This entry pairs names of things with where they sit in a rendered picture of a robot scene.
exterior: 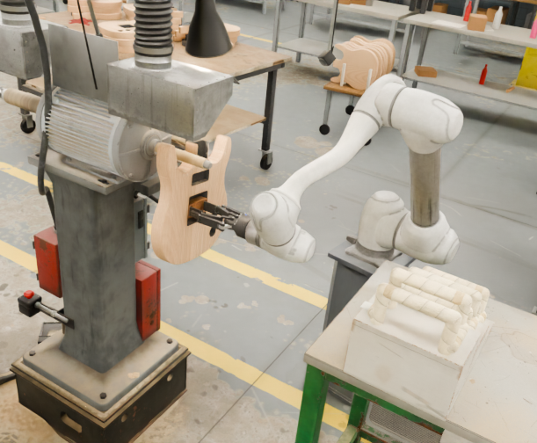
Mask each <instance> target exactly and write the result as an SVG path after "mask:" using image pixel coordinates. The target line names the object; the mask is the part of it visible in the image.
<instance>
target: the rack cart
mask: <svg viewBox="0 0 537 443"><path fill-rule="evenodd" d="M345 67H346V64H345V63H344V64H343V68H342V75H341V81H340V83H335V82H332V81H331V82H329V83H327V84H325V85H324V86H323V88H324V89H325V90H327V97H326V103H325V109H324V116H323V124H322V125H321V126H320V127H319V131H320V133H321V134H323V135H326V134H328V133H329V132H330V127H329V126H328V125H327V124H328V123H329V117H330V106H331V100H332V93H333V91H336V92H340V93H344V94H348V95H350V101H349V105H348V106H347V107H346V108H345V112H346V113H347V114H349V115H352V112H353V110H354V108H355V107H354V106H353V104H354V99H355V96H356V97H360V98H361V97H362V95H363V94H364V93H365V91H366V90H367V89H368V88H369V85H370V80H371V75H372V69H370V70H369V72H368V78H367V82H366V89H365V90H357V89H354V88H352V87H351V85H349V84H348V83H345V82H344V78H345Z"/></svg>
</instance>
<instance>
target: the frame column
mask: <svg viewBox="0 0 537 443"><path fill-rule="evenodd" d="M45 172H46V174H47V175H48V177H49V178H50V180H51V182H52V187H53V195H54V214H55V223H56V233H57V243H58V251H59V261H60V271H61V280H62V299H63V307H64V315H65V316H67V317H69V318H71V319H73V320H74V327H75V329H74V330H73V329H71V328H70V327H68V326H66V325H65V327H66V328H65V333H64V337H63V339H62V341H61V344H60V346H59V349H60V350H61V351H63V352H65V353H67V354H68V355H69V356H71V357H73V358H74V359H77V360H79V361H80V362H82V363H84V364H85V365H86V366H88V367H90V368H92V369H94V370H96V371H97V372H99V373H101V374H103V373H106V372H107V371H108V370H110V369H111V368H112V367H114V366H115V365H116V364H118V363H119V362H120V361H121V360H123V359H124V358H125V357H126V356H127V355H128V354H130V353H131V352H132V351H134V350H135V349H136V348H138V347H139V346H140V345H142V344H143V343H144V342H145V340H144V341H142V337H141V334H140V332H139V329H138V325H137V322H136V289H135V247H134V183H132V184H130V185H127V186H125V187H123V188H120V189H119V190H117V191H115V192H112V193H110V194H108V195H104V194H102V193H100V192H96V191H93V190H91V189H89V188H87V187H85V186H82V185H79V184H77V183H74V182H72V181H70V180H67V179H66V178H62V177H59V176H57V175H55V174H53V173H51V172H48V171H45Z"/></svg>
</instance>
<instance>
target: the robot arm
mask: <svg viewBox="0 0 537 443"><path fill-rule="evenodd" d="M462 123H463V115H462V113H461V109H460V108H459V107H458V106H457V105H455V104H454V103H453V102H451V101H450V100H448V99H446V98H443V97H441V96H439V95H437V94H434V93H431V92H429V91H423V90H419V89H412V88H409V87H406V85H405V83H404V81H403V80H402V79H401V78H400V77H399V76H396V75H392V74H387V75H384V76H382V77H380V78H379V79H378V80H376V81H375V82H374V83H373V84H372V85H371V86H370V87H369V88H368V89H367V90H366V91H365V93H364V94H363V95H362V97H361V98H360V100H359V102H358V103H357V104H356V106H355V108H354V110H353V112H352V115H351V117H350V119H349V121H348V123H347V126H346V128H345V131H344V133H343V135H342V137H341V139H340V140H339V142H338V144H337V145H336V146H335V148H333V149H332V150H331V151H329V152H328V153H326V154H325V155H323V156H320V157H319V158H317V159H316V160H315V161H313V162H311V163H309V164H307V165H305V166H304V167H302V168H301V169H299V170H298V171H297V172H295V174H293V175H292V176H291V177H290V178H289V179H288V180H287V181H286V182H285V184H284V185H282V186H281V187H279V188H272V189H271V190H270V191H266V192H261V193H259V194H258V195H256V196H255V197H254V199H253V200H252V202H251V204H250V214H246V213H243V212H240V211H237V210H235V209H233V208H231V207H227V206H225V205H221V206H216V205H215V204H212V203H209V202H207V201H204V209H203V210H205V211H207V212H209V213H211V214H205V213H203V211H202V210H199V209H198V208H195V207H190V211H189V216H191V217H194V218H196V219H198V220H197V223H200V224H203V225H206V226H208V227H211V228H214V229H218V230H220V231H221V232H224V229H232V230H234V231H235V233H236V235H237V236H239V237H241V238H243V239H245V240H246V242H247V243H250V244H253V245H255V246H257V247H258V248H262V249H264V250H266V251H267V252H268V253H270V254H272V255H273V256H275V257H277V258H281V259H284V260H286V261H290V262H295V263H306V262H308V261H309V260H310V259H311V258H312V256H313V254H314V252H315V248H316V240H315V238H314V237H312V235H310V234H309V233H308V232H307V231H305V230H303V229H301V227H300V226H298V225H297V224H296V222H297V218H298V215H299V212H300V211H301V206H300V198H301V195H302V194H303V192H304V191H305V190H306V188H307V187H308V186H309V185H311V184H312V183H314V182H316V181H317V180H319V179H320V178H323V177H325V176H327V175H329V174H331V173H332V172H333V171H336V170H338V169H339V168H341V167H342V166H344V165H345V164H346V163H347V162H349V161H350V160H351V159H352V158H353V157H354V156H355V155H356V153H357V152H358V151H359V150H360V149H361V148H362V147H363V146H364V145H365V144H366V142H367V141H368V140H369V139H370V138H371V137H372V136H373V135H375V134H376V133H377V131H378V130H379V129H380V128H381V126H384V127H393V128H396V129H398V130H400V134H401V135H402V137H403V139H404V141H405V143H406V145H407V146H408V147H409V152H410V211H409V210H408V209H407V208H406V207H404V203H403V200H402V199H401V198H400V197H399V196H398V195H397V194H395V193H394V192H390V191H378V192H376V193H374V194H373V195H372V196H371V198H369V199H368V201H367V202H366V204H365V206H364V208H363V210H362V213H361V216H360V220H359V231H358V235H357V236H354V235H350V234H349V235H348V236H347V237H346V240H347V241H348V242H350V243H351V244H353V246H351V247H348V248H346V249H345V254H347V255H351V256H354V257H356V258H358V259H360V260H362V261H365V262H367V263H368V264H370V265H373V266H375V267H376V268H377V269H378V268H379V267H380V266H381V265H382V263H383V262H385V261H386V260H388V261H391V262H392V261H393V260H394V259H395V258H397V257H399V256H402V254H403V253H404V254H406V255H408V256H410V257H412V258H415V259H417V260H420V261H422V262H425V263H427V264H432V265H443V264H446V263H449V262H450V261H451V260H452V259H453V257H454V255H455V253H456V251H457V250H458V248H459V245H460V242H459V238H458V236H457V235H456V233H455V232H454V230H453V229H450V227H449V225H448V223H447V221H446V217H445V216H444V214H443V213H442V212H441V211H439V185H440V164H441V147H442V146H443V145H444V144H445V143H448V142H451V141H453V140H454V139H455V138H456V137H457V136H458V134H459V132H460V131H461V127H462ZM225 208H226V209H225ZM214 214H215V215H214ZM217 215H220V216H217ZM223 219H224V221H223Z"/></svg>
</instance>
